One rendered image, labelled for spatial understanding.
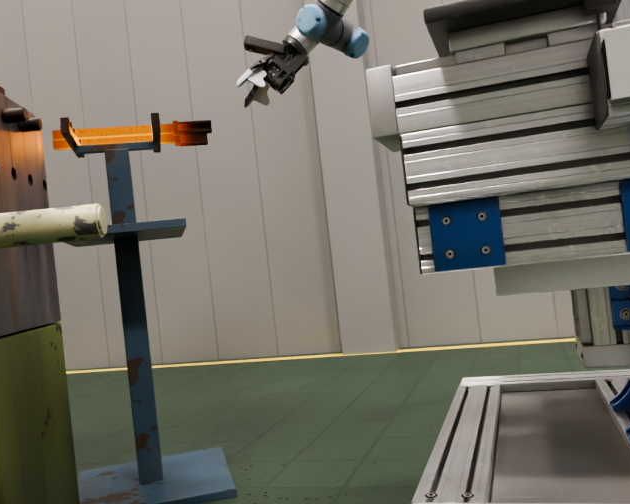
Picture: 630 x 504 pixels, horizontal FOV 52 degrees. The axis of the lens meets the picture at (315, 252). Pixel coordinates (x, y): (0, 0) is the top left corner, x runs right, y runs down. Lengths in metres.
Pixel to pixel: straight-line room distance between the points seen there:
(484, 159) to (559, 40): 0.16
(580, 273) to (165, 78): 3.67
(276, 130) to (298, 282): 0.93
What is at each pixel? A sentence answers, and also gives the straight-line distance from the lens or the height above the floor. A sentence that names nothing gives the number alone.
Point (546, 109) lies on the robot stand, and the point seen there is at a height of 0.68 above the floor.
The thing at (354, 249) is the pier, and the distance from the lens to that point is 3.60.
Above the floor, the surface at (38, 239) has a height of 0.60.
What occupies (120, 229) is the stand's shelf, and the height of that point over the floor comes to 0.66.
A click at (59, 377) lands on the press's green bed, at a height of 0.36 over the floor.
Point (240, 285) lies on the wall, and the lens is 4.00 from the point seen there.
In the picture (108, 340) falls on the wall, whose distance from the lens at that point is 4.52.
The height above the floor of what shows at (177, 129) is 0.93.
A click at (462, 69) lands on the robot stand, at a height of 0.75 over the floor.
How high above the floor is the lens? 0.53
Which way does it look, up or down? 1 degrees up
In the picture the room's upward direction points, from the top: 6 degrees counter-clockwise
